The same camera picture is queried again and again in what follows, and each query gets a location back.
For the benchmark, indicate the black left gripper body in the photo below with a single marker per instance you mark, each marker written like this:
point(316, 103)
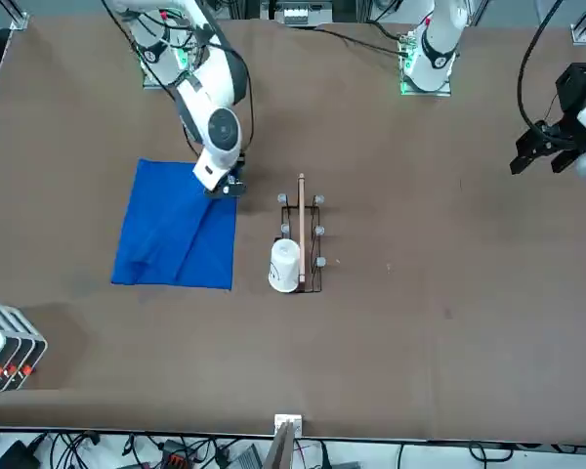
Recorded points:
point(576, 88)

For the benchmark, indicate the white paper cup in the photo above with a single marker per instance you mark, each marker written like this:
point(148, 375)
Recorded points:
point(284, 266)

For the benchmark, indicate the white power strip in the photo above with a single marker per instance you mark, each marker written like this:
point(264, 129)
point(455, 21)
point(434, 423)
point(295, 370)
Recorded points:
point(298, 12)

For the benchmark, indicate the aluminium camera post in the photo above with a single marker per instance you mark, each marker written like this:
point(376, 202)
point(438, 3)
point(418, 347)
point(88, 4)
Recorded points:
point(288, 425)

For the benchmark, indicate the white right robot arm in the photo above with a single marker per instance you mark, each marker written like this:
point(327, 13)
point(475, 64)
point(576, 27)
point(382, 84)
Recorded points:
point(220, 83)

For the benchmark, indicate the blue towel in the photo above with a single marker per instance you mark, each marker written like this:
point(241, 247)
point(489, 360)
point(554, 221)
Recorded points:
point(176, 234)

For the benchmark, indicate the white stacked drawer box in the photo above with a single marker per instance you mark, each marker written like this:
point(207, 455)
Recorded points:
point(5, 342)

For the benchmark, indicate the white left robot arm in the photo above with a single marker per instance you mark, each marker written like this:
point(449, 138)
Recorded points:
point(434, 54)

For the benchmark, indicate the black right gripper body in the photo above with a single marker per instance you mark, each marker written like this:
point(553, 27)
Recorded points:
point(238, 188)

